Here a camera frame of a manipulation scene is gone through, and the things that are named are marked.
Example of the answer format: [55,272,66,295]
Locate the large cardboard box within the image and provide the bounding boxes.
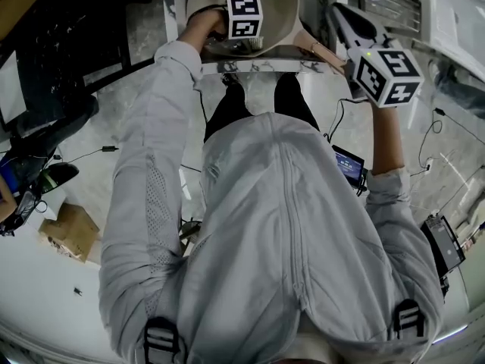
[0,0,114,49]

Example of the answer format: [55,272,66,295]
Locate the person's leg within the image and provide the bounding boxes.
[273,73,321,132]
[204,81,253,142]

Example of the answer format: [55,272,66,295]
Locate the small black monitor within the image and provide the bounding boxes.
[331,144,367,187]

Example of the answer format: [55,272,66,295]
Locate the black electronics box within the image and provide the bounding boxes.
[421,214,466,278]

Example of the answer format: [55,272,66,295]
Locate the black marble table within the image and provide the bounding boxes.
[0,0,133,136]

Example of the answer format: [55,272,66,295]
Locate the black power adapter cable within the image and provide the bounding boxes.
[408,106,449,177]
[56,145,120,165]

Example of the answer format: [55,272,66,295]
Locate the white marble sink cabinet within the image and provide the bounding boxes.
[161,0,349,76]

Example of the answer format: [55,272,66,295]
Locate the metal wire rack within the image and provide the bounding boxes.
[346,0,422,37]

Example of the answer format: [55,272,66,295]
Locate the white rectangular basin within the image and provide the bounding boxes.
[0,49,27,123]

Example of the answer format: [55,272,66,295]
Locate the black backpack strap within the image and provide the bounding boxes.
[143,316,186,364]
[393,299,425,337]

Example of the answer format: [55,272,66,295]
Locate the person's right forearm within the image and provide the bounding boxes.
[369,102,405,174]

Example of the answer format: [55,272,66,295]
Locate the person's left forearm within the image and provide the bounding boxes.
[177,8,228,52]

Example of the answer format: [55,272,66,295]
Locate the white ceramic sink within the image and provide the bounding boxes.
[411,0,485,83]

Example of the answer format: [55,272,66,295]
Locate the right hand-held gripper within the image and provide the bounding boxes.
[327,2,424,108]

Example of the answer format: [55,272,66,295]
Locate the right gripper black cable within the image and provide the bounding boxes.
[325,97,355,140]

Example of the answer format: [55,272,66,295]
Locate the small cardboard box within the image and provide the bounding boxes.
[39,202,102,263]

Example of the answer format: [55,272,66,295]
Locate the black bag with green stripe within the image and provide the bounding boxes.
[37,162,80,195]

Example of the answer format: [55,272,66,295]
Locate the person's left leg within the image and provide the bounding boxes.
[204,81,253,142]

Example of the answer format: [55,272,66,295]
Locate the person's right leg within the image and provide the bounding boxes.
[273,73,321,132]

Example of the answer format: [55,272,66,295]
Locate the person's grey zip jacket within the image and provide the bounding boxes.
[98,39,444,364]

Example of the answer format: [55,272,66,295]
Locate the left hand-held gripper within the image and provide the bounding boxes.
[206,0,265,55]

